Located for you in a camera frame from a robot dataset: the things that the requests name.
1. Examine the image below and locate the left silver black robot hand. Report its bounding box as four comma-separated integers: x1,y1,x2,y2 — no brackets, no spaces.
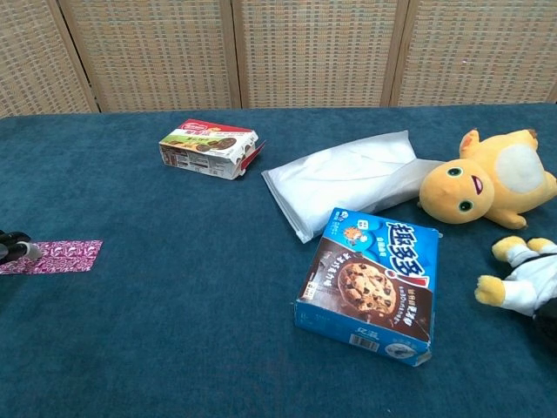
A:
0,230,44,265

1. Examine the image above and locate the blue felt table cloth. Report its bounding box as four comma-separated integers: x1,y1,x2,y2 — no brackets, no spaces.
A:
0,103,557,418

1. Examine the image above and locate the red green cookie box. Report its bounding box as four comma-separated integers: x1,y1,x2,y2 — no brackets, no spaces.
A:
158,118,267,181

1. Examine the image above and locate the white plastic bag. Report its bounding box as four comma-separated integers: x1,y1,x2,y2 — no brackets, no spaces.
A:
260,129,447,244

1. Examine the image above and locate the woven bamboo folding screen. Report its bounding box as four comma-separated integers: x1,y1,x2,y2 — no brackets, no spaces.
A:
0,0,557,118

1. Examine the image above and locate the blue chocolate cookie box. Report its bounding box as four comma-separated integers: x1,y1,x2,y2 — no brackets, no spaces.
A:
293,206,444,367

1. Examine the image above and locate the yellow plush toy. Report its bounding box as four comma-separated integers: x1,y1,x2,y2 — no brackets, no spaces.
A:
417,127,557,231

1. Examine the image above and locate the black white plush doll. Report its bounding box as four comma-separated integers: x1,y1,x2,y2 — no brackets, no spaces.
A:
473,235,557,349

